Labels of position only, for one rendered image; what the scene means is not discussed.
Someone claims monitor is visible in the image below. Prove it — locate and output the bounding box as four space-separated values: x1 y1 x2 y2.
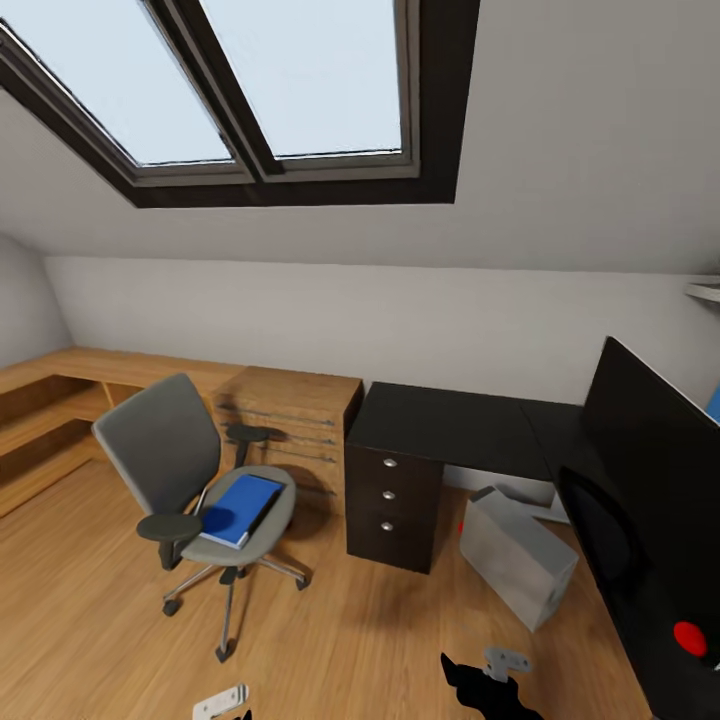
561 336 720 671

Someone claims swivel chair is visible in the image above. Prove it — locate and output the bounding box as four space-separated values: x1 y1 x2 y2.
91 373 308 663

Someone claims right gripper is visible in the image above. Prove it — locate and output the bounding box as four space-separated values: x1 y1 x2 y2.
441 653 518 720

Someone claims folder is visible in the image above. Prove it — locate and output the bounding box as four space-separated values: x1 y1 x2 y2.
200 474 282 551

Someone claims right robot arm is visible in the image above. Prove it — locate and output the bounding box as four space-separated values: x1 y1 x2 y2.
441 646 545 720

